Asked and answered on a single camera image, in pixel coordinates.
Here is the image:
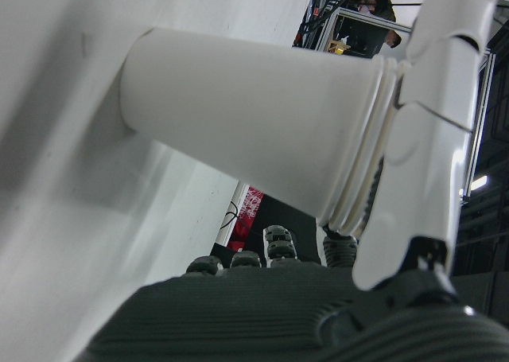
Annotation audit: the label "person in dark jacket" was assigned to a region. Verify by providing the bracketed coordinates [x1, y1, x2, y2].
[359, 0, 398, 23]

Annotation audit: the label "yellow object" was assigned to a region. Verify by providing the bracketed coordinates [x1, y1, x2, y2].
[327, 37, 352, 56]

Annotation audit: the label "red white banner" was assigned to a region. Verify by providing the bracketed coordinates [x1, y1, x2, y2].
[226, 185, 266, 254]

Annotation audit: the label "aluminium upright post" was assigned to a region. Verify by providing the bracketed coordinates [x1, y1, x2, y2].
[463, 53, 497, 198]

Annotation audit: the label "wide white paper cup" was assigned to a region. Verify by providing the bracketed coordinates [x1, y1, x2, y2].
[118, 27, 403, 238]

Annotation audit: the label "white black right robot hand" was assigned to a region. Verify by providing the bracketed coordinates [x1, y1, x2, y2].
[75, 0, 509, 362]

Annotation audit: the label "person wearing dark cap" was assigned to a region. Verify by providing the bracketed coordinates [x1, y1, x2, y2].
[384, 29, 403, 49]

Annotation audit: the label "person in dark clothes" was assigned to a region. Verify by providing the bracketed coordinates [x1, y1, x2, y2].
[317, 6, 414, 55]

